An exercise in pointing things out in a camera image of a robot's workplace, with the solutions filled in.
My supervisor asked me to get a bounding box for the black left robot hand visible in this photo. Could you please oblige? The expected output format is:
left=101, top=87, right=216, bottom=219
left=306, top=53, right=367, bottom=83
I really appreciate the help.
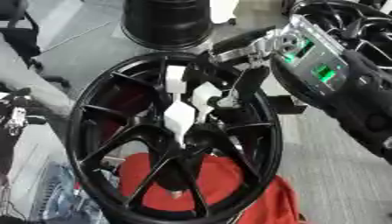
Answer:
left=0, top=87, right=51, bottom=138

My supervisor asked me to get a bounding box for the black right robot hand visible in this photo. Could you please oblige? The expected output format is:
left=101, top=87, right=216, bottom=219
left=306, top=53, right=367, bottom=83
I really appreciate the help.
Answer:
left=206, top=25, right=281, bottom=119

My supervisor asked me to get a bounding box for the white pin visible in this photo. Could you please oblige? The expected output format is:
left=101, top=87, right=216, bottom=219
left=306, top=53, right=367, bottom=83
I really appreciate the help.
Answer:
left=164, top=65, right=189, bottom=102
left=162, top=100, right=200, bottom=148
left=190, top=81, right=226, bottom=124

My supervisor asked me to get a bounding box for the black spoked wheel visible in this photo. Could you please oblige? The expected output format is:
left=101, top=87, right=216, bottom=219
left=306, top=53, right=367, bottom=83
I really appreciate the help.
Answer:
left=66, top=52, right=285, bottom=224
left=286, top=0, right=392, bottom=73

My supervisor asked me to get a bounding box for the black block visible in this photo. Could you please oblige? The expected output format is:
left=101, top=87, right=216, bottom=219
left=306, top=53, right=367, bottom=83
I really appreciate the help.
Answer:
left=266, top=94, right=310, bottom=116

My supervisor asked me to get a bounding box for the blue grey striped fabric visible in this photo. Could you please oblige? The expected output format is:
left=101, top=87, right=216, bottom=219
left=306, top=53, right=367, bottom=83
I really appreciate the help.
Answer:
left=29, top=162, right=110, bottom=224

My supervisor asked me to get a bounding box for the red cloth bag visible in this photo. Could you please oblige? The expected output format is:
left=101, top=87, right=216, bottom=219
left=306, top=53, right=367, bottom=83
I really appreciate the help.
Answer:
left=115, top=152, right=304, bottom=224

